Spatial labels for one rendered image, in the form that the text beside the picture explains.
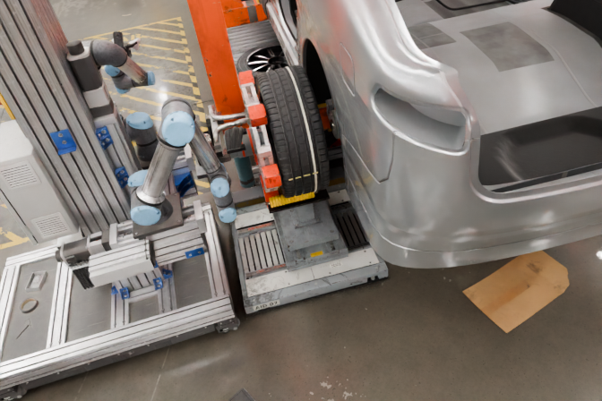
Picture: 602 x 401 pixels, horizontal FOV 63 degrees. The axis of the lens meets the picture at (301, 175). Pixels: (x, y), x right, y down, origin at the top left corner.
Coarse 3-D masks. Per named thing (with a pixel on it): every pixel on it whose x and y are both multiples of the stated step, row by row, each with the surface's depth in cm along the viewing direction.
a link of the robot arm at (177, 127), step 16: (176, 112) 178; (192, 112) 188; (160, 128) 180; (176, 128) 177; (192, 128) 179; (160, 144) 184; (176, 144) 180; (160, 160) 186; (160, 176) 190; (144, 192) 194; (160, 192) 196; (144, 208) 194; (160, 208) 201; (144, 224) 200
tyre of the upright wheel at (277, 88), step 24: (264, 72) 243; (288, 72) 235; (264, 96) 225; (288, 96) 225; (312, 96) 224; (288, 120) 221; (312, 120) 222; (288, 144) 222; (312, 144) 224; (288, 168) 227; (312, 168) 230; (288, 192) 240
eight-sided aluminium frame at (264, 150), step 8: (248, 88) 242; (248, 96) 262; (256, 96) 233; (248, 104) 228; (256, 104) 228; (264, 128) 226; (256, 136) 225; (264, 136) 226; (256, 144) 225; (264, 144) 227; (264, 152) 225; (264, 160) 275; (272, 160) 229; (264, 184) 237
